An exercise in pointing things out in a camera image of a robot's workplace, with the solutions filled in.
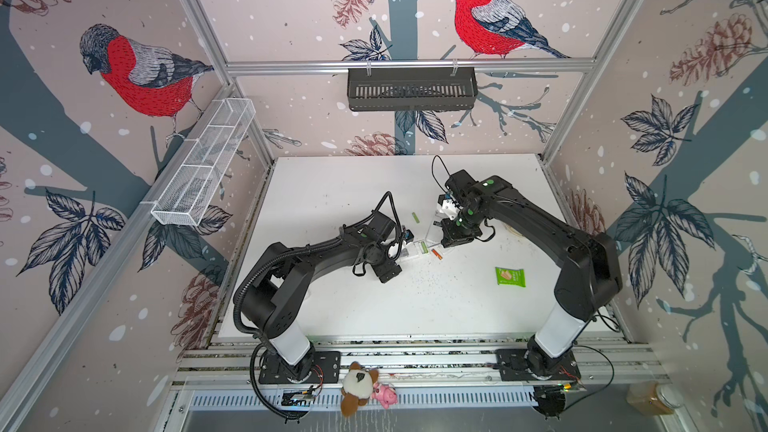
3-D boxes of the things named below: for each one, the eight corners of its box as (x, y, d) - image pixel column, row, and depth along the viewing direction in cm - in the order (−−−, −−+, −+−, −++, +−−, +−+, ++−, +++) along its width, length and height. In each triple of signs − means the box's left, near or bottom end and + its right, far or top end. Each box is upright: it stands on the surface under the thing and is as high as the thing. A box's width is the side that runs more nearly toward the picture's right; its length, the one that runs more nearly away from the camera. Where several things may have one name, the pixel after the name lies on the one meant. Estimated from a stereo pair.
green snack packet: (496, 284, 90) (499, 281, 88) (495, 270, 93) (497, 266, 91) (523, 287, 89) (526, 284, 87) (521, 273, 92) (524, 269, 90)
